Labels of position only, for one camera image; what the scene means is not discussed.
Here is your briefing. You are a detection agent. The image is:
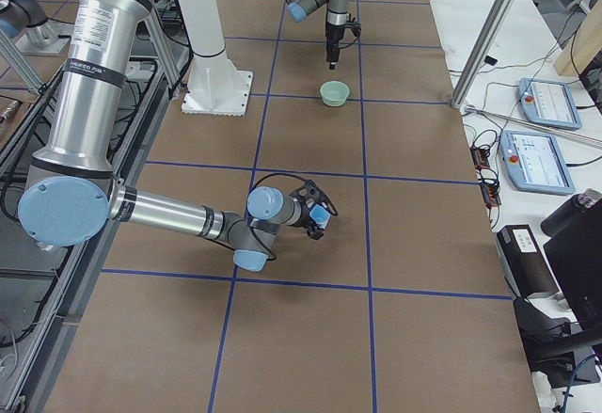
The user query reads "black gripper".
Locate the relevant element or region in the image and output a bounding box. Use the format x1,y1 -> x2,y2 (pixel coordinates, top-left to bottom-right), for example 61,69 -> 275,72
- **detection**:
290,179 -> 337,239
325,21 -> 361,71

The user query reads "light blue plastic cup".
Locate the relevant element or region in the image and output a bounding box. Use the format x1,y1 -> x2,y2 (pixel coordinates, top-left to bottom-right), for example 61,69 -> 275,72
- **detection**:
309,205 -> 331,229

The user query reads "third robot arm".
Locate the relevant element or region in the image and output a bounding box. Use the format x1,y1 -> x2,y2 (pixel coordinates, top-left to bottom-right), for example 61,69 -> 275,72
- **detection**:
1,0 -> 72,56

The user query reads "black water bottle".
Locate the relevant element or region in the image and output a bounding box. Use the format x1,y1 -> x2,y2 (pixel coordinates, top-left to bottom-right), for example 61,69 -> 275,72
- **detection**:
540,188 -> 601,237

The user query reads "light green ceramic bowl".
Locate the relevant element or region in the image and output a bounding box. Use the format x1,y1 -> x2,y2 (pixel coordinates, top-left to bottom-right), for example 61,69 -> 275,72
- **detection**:
319,81 -> 350,107

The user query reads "small black square device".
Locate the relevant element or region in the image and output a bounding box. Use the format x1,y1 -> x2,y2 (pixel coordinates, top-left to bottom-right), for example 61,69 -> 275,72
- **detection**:
484,56 -> 498,66

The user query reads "far teach pendant tablet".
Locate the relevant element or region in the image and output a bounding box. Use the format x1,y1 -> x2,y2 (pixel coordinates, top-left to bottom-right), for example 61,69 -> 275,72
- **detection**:
518,78 -> 582,131

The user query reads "teach pendant tablet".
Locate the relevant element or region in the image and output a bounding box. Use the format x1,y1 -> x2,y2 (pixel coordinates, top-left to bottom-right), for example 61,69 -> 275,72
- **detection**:
518,78 -> 582,131
499,130 -> 576,196

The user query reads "near teach pendant tablet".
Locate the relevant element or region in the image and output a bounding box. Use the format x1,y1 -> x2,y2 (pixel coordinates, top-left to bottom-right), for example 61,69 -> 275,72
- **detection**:
499,130 -> 576,196

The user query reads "black power adapter box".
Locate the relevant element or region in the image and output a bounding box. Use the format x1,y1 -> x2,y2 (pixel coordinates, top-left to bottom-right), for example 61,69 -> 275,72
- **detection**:
497,225 -> 559,298

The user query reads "thin metal rod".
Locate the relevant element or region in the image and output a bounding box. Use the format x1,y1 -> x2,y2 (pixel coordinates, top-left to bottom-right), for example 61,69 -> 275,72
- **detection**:
464,106 -> 601,149

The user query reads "black computer monitor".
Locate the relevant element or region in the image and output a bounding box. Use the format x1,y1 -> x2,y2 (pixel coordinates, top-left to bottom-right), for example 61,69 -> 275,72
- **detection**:
544,203 -> 601,328

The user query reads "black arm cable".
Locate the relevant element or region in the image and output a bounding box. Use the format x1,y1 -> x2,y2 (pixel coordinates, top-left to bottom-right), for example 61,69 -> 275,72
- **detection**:
244,172 -> 311,263

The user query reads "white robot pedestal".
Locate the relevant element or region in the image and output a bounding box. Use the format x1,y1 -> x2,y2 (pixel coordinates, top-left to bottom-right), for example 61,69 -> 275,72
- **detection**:
179,0 -> 253,117

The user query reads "aluminium frame post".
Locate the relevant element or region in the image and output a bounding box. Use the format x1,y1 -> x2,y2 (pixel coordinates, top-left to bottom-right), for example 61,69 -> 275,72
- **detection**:
450,0 -> 514,109

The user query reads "aluminium side frame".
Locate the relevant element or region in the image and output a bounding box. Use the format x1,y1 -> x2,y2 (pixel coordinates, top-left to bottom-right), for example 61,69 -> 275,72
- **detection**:
1,0 -> 185,412

